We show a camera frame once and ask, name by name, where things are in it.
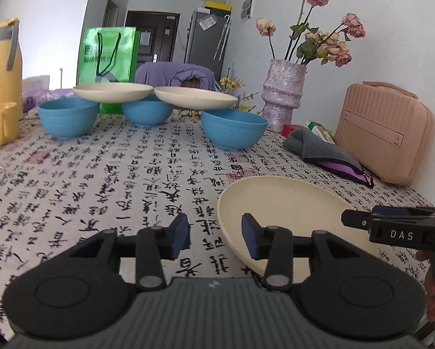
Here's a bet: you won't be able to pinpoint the purple tissue pack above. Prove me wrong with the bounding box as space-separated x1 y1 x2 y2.
21 87 74 113

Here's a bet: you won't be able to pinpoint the dark wooden door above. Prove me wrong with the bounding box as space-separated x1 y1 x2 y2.
125 11 181 64

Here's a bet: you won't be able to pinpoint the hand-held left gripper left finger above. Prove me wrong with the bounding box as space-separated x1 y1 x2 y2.
69 213 191 293

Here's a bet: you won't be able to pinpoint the green snack packet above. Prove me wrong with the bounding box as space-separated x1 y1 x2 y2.
306 121 336 144

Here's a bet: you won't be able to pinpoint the calligraphy print tablecloth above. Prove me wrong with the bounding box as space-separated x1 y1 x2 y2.
0 107 434 335

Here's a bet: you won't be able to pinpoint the person's right hand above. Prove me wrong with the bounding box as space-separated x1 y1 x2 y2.
415 250 435 322

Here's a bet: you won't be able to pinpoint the grey refrigerator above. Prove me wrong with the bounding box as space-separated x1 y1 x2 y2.
184 7 233 81

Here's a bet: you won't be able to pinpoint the white wall panel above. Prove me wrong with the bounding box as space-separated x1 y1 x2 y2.
240 0 256 23

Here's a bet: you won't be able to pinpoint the white umbrella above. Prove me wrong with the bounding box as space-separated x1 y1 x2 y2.
213 15 233 60

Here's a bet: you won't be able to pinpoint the green paper bag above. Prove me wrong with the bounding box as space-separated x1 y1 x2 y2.
76 26 142 114

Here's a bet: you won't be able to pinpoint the yellow thermos jug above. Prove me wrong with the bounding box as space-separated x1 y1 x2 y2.
0 17 24 122

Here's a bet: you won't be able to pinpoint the cream plate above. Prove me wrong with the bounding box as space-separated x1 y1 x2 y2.
73 83 154 103
217 176 381 277
154 86 238 111

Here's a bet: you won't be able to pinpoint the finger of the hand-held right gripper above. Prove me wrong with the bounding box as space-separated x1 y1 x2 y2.
372 205 412 217
341 208 376 230

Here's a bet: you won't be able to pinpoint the purple jacket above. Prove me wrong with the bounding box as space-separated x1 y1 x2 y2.
135 62 216 91

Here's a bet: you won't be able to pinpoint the blue bowl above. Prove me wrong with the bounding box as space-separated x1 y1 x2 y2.
202 110 268 151
39 99 100 139
122 100 174 127

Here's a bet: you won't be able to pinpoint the pink hard case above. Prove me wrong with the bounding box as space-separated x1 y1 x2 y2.
334 82 435 185

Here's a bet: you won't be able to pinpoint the yellow flower branches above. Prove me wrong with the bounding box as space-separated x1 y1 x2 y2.
217 65 265 117

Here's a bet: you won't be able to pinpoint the pink textured vase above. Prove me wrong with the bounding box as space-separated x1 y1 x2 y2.
262 59 308 133

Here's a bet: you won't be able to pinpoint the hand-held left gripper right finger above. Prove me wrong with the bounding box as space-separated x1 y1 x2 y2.
241 213 353 293

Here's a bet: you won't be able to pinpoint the grey and purple pouch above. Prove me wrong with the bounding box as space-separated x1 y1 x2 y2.
284 128 374 189

